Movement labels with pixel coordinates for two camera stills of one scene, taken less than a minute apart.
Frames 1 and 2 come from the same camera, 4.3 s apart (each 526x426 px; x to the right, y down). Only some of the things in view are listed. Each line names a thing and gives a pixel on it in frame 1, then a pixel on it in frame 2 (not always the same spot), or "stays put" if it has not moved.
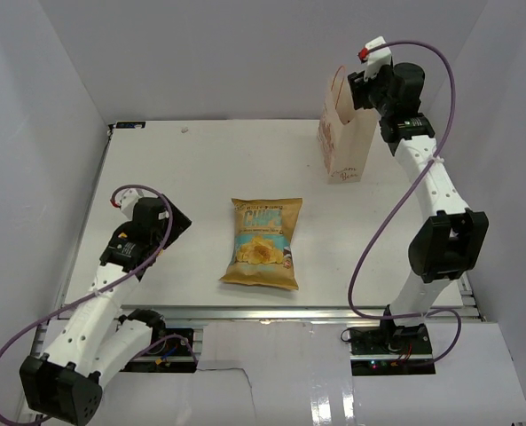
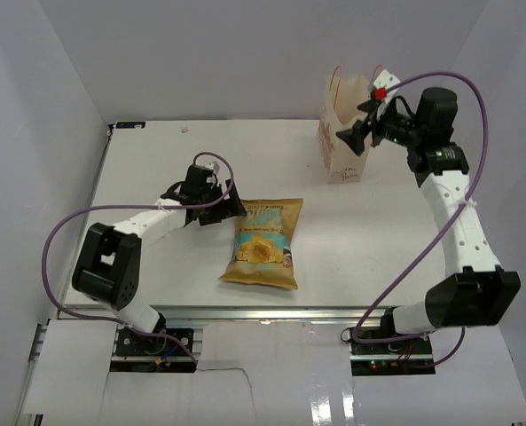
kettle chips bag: x=262 y=252 stays put
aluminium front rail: x=259 y=314 stays put
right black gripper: x=360 y=88 -> x=356 y=136
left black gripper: x=179 y=224 -> x=231 y=207
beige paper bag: x=345 y=133 stays put
